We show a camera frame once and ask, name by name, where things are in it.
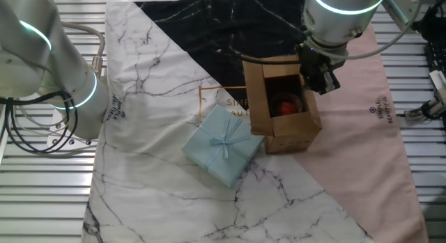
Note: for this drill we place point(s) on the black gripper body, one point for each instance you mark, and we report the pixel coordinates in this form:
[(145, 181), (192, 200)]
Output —
[(311, 63)]

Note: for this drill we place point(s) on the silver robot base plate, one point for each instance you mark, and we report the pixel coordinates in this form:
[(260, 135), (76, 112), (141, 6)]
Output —
[(55, 138)]

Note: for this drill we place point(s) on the small silver camera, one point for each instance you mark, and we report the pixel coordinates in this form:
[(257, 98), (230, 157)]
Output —
[(414, 113)]

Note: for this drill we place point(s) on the silver vented camera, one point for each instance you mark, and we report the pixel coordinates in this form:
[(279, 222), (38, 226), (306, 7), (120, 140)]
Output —
[(439, 84)]

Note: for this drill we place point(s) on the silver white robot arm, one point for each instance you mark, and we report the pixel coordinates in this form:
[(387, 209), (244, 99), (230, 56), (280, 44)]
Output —
[(52, 69)]

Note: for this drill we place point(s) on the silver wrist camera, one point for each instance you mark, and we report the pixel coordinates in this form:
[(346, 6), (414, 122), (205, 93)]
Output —
[(400, 6)]

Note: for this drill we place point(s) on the marble and pink pattern cloth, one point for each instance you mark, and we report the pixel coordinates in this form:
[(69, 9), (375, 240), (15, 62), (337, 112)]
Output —
[(157, 114)]

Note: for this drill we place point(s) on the brown packing tape roll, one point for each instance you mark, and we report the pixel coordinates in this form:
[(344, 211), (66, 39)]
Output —
[(299, 103)]

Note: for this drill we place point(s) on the black keyboard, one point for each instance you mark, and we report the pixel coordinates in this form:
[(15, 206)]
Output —
[(435, 58)]

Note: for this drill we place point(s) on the orange mini basketball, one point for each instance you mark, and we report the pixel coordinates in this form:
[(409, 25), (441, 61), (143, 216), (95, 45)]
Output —
[(285, 109)]

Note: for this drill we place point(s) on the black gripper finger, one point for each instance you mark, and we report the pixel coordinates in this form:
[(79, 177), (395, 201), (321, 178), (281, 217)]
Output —
[(331, 81), (315, 84)]

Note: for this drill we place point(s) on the light blue ribboned gift box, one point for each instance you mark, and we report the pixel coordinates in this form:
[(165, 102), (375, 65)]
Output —
[(223, 145)]

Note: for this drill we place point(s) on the brown cardboard box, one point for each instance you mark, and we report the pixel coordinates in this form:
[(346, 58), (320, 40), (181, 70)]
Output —
[(259, 96)]

